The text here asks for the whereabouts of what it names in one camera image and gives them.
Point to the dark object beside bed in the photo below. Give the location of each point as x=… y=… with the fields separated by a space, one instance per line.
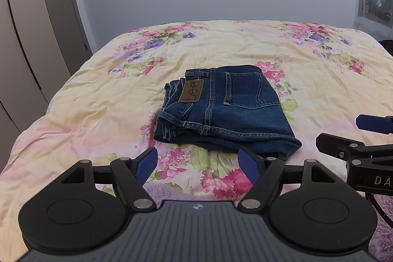
x=387 y=44

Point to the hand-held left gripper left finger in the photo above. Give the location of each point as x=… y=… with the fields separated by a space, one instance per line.
x=146 y=163

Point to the beige wardrobe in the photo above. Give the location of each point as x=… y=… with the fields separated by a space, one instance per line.
x=21 y=35

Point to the floral bed blanket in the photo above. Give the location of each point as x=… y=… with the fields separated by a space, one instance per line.
x=101 y=96

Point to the grey-brown door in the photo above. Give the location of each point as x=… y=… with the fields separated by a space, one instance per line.
x=64 y=4

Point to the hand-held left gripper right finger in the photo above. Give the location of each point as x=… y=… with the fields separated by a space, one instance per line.
x=249 y=166

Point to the blue denim pants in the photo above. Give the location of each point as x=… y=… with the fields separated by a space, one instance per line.
x=233 y=108

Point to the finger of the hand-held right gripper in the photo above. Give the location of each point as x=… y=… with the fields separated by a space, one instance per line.
x=368 y=123
x=330 y=145

